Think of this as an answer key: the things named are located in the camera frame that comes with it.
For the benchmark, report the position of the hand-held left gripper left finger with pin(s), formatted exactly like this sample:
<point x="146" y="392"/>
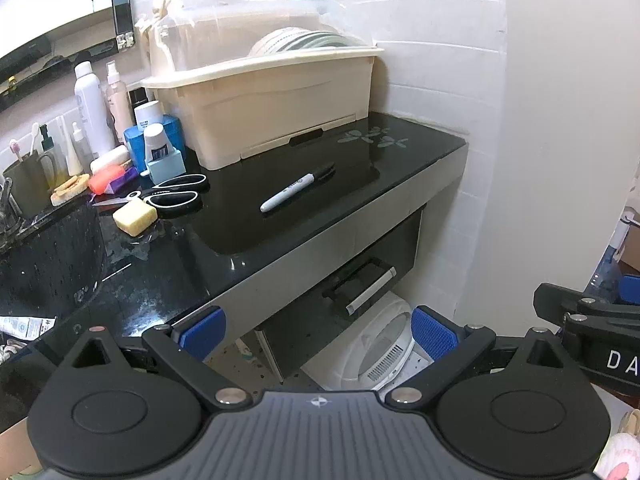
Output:
<point x="202" y="327"/>

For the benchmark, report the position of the white toothbrush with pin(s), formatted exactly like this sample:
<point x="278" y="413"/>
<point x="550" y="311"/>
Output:
<point x="34" y="137"/>

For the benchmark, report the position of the tall white spray bottle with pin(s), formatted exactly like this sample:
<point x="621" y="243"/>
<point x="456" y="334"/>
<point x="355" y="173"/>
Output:
<point x="92" y="110"/>

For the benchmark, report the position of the white tube with label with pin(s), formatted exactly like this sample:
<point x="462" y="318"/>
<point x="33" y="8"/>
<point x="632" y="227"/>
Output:
<point x="157" y="142"/>

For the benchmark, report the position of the small white dropper bottle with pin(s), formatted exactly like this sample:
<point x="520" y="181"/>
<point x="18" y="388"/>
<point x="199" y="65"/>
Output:
<point x="80" y="147"/>

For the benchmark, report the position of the beige dish drainer box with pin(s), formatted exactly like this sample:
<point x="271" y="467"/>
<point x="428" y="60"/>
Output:
<point x="260" y="110"/>

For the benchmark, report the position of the light blue small box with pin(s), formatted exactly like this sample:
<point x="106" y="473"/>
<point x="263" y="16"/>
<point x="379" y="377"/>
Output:
<point x="167" y="167"/>

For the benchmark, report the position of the orange tube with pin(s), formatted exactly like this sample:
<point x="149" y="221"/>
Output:
<point x="102" y="180"/>

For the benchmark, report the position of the purple packet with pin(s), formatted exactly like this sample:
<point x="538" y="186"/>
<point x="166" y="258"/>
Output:
<point x="126" y="180"/>

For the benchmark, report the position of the white soap bar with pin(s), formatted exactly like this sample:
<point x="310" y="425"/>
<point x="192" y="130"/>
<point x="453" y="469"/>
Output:
<point x="110" y="159"/>

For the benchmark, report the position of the wall mirror cabinet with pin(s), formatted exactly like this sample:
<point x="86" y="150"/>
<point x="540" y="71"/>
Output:
<point x="50" y="10"/>

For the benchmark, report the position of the pink toothbrush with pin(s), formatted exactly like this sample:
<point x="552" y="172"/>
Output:
<point x="16" y="149"/>

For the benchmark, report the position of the stack of white plates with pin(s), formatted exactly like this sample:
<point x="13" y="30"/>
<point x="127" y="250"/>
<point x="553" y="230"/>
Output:
<point x="305" y="40"/>

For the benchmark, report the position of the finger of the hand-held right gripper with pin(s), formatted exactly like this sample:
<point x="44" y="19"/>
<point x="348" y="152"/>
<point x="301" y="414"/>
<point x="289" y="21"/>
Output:
<point x="631" y="290"/>

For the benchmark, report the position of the white cat litter box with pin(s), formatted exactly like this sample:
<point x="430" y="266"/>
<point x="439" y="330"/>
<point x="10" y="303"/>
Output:
<point x="380" y="330"/>

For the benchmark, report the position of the yellow sponge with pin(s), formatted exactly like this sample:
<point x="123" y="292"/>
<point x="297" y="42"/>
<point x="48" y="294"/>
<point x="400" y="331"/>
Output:
<point x="134" y="216"/>

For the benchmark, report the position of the dark green cup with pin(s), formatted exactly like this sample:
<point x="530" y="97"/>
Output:
<point x="27" y="185"/>

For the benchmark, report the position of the grey vanity counter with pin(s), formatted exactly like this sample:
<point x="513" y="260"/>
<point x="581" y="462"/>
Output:
<point x="310" y="255"/>

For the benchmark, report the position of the toothpaste tube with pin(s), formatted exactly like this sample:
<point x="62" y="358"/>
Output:
<point x="25" y="327"/>

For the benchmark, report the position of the round wooden brush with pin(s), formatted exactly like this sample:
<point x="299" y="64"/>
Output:
<point x="70" y="190"/>

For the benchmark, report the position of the black sink basin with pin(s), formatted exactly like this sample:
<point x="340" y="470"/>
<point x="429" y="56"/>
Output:
<point x="50" y="260"/>

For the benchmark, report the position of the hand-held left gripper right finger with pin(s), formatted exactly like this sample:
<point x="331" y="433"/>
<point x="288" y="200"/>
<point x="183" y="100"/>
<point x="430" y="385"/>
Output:
<point x="432" y="332"/>

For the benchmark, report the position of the dark pump bottle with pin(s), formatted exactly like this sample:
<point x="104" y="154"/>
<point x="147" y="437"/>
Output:
<point x="50" y="155"/>

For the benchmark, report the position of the black and white marker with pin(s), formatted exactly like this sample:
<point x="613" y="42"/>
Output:
<point x="295" y="189"/>

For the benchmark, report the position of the pale pink spray bottle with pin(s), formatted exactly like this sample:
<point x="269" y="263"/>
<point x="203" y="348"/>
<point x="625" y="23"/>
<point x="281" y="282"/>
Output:
<point x="119" y="105"/>

